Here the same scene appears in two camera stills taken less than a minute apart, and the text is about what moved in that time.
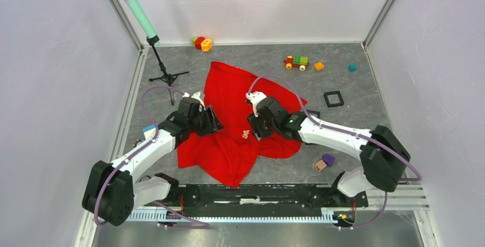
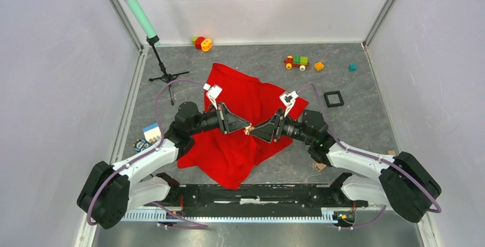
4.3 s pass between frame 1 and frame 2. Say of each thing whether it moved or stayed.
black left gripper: moved
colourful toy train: stayed
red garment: stayed
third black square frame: stayed
